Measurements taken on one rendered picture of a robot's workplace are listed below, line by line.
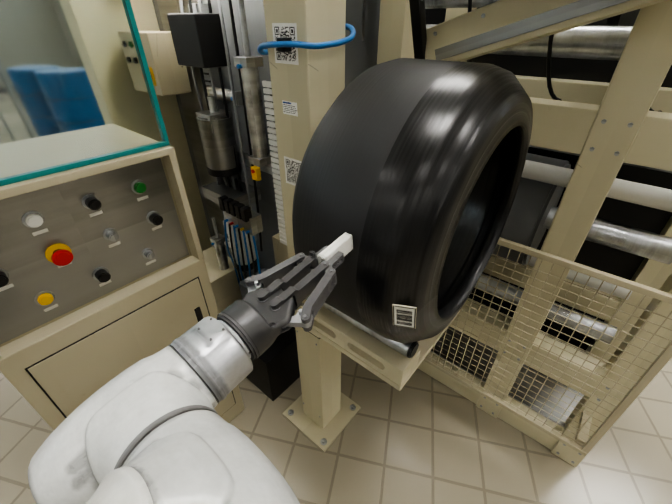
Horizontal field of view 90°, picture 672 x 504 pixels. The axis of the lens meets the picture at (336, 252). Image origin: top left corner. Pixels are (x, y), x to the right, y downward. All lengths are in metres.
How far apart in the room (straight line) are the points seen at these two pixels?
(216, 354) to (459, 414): 1.58
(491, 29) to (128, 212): 1.04
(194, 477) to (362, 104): 0.54
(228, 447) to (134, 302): 0.88
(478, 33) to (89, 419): 1.04
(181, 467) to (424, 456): 1.51
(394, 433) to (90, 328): 1.28
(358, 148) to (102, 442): 0.48
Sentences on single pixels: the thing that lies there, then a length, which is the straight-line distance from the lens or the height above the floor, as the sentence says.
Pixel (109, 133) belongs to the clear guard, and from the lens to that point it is 1.02.
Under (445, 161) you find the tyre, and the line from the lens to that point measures 0.53.
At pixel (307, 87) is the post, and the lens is 0.83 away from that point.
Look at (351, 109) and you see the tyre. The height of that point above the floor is 1.43.
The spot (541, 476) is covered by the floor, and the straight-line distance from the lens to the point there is 1.87.
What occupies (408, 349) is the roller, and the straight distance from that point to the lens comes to 0.85.
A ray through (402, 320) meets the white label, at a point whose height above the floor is 1.12.
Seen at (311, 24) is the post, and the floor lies 1.55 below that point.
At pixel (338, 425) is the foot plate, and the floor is 0.01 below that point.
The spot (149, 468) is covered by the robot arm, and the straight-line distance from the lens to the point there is 0.30.
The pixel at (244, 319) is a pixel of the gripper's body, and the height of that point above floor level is 1.26.
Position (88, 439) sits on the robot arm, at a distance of 0.40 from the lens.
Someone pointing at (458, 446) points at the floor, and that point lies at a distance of 1.80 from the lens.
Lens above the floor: 1.55
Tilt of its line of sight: 34 degrees down
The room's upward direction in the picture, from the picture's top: straight up
